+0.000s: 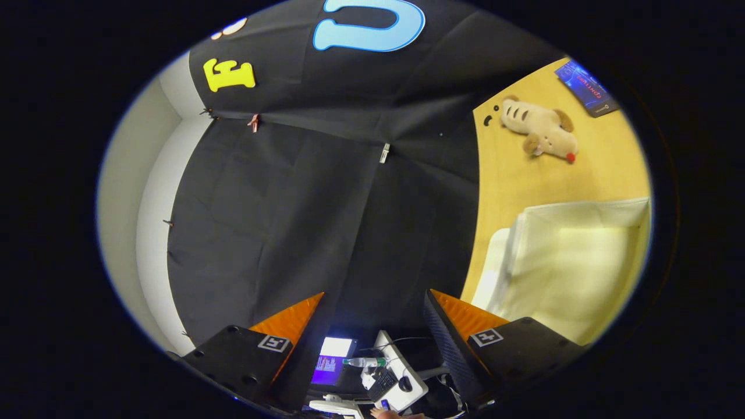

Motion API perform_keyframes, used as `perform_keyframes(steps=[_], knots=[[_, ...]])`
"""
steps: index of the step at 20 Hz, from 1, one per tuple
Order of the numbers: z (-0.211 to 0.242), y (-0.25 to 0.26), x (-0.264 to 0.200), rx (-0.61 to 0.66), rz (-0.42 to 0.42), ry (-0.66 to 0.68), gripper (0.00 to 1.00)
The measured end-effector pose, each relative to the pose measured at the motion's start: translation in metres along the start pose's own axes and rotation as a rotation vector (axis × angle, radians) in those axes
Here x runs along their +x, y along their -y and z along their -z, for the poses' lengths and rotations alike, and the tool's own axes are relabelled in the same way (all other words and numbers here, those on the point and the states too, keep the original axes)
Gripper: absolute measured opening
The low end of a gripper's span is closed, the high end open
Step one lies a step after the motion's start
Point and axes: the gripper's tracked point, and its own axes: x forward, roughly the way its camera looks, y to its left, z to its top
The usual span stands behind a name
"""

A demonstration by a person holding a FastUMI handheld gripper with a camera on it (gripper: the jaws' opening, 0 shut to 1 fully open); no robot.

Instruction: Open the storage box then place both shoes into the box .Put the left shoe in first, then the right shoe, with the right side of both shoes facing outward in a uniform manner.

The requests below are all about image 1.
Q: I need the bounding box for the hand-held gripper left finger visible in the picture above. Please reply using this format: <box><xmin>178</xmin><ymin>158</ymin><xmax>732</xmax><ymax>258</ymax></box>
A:
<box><xmin>175</xmin><ymin>292</ymin><xmax>328</xmax><ymax>415</ymax></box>

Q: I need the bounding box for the beige plush toy dog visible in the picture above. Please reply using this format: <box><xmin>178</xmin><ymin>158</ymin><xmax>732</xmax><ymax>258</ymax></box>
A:
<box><xmin>501</xmin><ymin>96</ymin><xmax>580</xmax><ymax>164</ymax></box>

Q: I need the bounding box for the white side desk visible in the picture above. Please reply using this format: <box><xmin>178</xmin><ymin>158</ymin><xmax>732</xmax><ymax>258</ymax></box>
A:
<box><xmin>360</xmin><ymin>330</ymin><xmax>430</xmax><ymax>412</ymax></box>

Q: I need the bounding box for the dark blue book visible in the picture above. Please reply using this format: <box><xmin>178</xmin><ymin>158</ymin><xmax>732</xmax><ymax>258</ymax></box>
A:
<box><xmin>554</xmin><ymin>58</ymin><xmax>620</xmax><ymax>118</ymax></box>

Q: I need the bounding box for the beige fabric storage box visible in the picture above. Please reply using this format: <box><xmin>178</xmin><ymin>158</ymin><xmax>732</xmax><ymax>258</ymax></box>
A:
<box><xmin>470</xmin><ymin>197</ymin><xmax>652</xmax><ymax>347</ymax></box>

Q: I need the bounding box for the lit computer monitor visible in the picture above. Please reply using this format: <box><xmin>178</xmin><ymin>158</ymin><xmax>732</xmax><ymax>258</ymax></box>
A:
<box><xmin>311</xmin><ymin>336</ymin><xmax>357</xmax><ymax>386</ymax></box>

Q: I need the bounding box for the black keyboard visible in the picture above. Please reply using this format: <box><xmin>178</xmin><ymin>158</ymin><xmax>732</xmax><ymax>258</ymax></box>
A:
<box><xmin>367</xmin><ymin>368</ymin><xmax>400</xmax><ymax>402</ymax></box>

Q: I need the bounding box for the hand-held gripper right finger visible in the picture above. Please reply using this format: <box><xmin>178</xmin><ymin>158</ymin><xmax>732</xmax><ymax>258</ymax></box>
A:
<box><xmin>423</xmin><ymin>289</ymin><xmax>587</xmax><ymax>411</ymax></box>

